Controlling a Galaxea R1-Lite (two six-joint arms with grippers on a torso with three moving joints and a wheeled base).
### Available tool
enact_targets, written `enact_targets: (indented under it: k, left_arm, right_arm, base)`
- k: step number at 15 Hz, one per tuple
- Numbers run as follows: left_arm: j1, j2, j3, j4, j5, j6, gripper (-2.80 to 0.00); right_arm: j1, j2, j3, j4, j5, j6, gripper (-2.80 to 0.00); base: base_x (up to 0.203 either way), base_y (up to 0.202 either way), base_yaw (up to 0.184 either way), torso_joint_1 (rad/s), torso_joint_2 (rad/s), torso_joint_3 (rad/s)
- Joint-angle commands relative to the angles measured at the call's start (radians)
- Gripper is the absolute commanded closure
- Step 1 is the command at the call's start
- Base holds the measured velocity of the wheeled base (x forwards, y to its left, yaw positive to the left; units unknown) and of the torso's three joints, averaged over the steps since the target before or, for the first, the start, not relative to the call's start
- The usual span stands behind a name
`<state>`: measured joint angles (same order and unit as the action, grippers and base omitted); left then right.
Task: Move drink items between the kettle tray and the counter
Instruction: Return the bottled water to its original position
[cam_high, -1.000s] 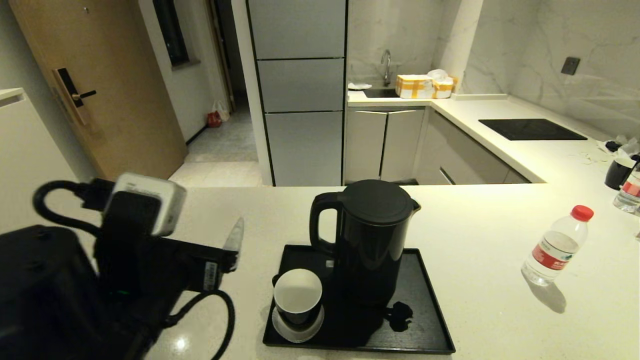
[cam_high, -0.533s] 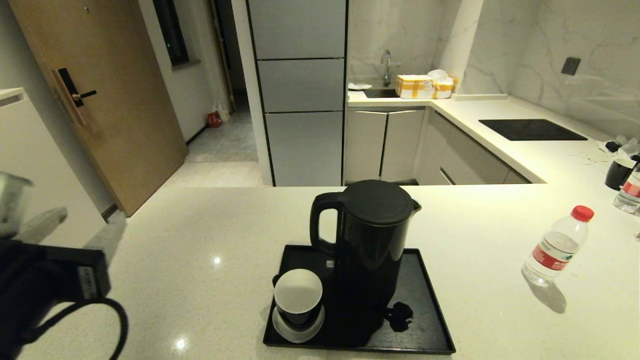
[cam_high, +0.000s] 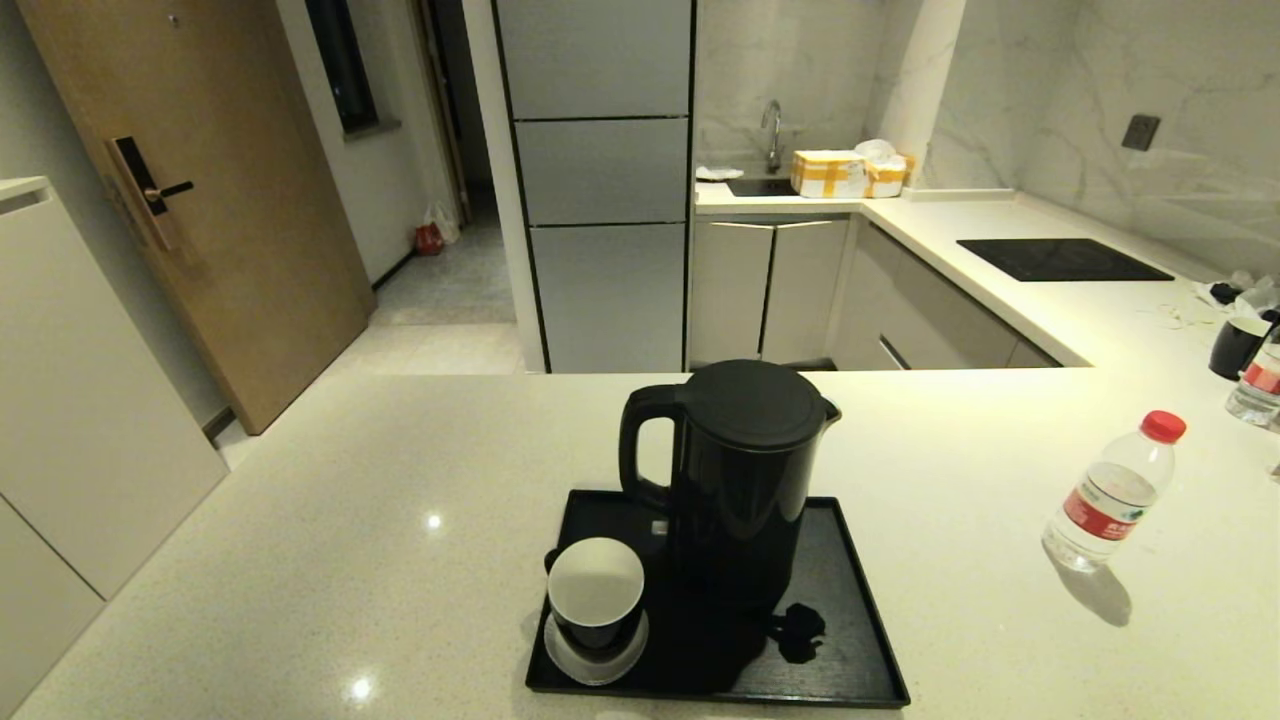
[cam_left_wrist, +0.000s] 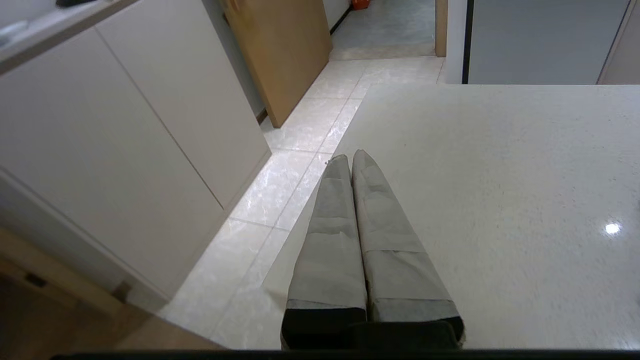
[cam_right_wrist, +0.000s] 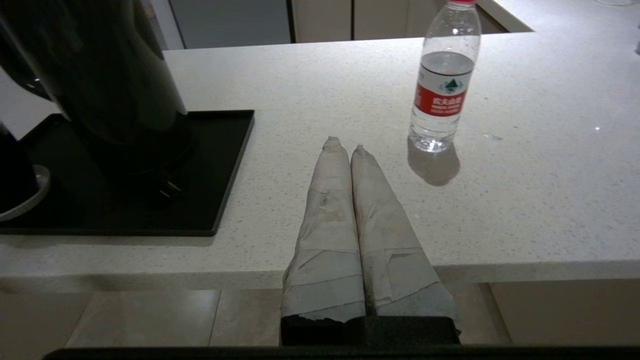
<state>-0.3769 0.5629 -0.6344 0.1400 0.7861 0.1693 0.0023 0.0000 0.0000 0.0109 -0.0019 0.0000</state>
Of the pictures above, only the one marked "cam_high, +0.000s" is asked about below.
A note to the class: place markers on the chrome faucet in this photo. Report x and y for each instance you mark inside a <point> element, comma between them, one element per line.
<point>771,134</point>

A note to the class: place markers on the red bag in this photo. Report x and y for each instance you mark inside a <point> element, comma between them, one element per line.
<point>430,241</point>

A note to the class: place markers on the crumpled white tissue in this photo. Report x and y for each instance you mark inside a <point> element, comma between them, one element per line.
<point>1256,297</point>

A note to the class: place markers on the black electric kettle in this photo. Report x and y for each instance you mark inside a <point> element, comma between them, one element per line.
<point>750,480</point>

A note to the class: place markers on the crumpled white bag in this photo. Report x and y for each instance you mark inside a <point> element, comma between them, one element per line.
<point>876,150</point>

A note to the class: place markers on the black rectangular tray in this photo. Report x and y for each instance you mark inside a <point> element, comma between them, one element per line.
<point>850,620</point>

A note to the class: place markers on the tall grey refrigerator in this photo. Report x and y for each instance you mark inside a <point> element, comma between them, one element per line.
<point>600,200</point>

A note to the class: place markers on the grey cabinet door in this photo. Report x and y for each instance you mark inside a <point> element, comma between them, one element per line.
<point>728,299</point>
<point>805,299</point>

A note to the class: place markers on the white saucer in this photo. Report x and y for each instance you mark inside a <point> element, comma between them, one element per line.
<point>570,668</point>

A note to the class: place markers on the white plastic bag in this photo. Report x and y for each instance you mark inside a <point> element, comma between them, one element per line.
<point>445,219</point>

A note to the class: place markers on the dark window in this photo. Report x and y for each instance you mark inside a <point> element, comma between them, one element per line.
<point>345,70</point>

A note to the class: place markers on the black induction cooktop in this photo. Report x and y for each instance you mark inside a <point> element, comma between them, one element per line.
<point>1062,261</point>

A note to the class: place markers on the wooden door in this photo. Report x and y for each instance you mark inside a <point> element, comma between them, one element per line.
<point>230,200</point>

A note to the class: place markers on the black cup white inside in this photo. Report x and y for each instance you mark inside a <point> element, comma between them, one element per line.
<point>1234,350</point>
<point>597,590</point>

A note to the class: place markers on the white cabinet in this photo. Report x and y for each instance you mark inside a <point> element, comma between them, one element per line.
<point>80,400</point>

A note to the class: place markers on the small black object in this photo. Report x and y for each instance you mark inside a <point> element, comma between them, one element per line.
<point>1224,294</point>

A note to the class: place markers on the clear plastic water bottle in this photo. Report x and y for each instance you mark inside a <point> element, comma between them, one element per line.
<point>1105,505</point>
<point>1258,389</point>

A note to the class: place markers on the small cardboard box yellow tape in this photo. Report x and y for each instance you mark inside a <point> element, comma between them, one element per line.
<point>886,179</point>

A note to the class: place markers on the white cloth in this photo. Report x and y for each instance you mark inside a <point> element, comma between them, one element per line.
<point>718,174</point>

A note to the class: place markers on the grey drawer cabinet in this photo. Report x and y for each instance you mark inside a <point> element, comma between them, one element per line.
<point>920,319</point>

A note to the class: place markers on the dark sink basin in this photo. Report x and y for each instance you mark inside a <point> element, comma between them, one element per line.
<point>760,187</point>

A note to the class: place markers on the grey wall socket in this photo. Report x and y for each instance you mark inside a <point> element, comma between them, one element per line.
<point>1141,133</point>

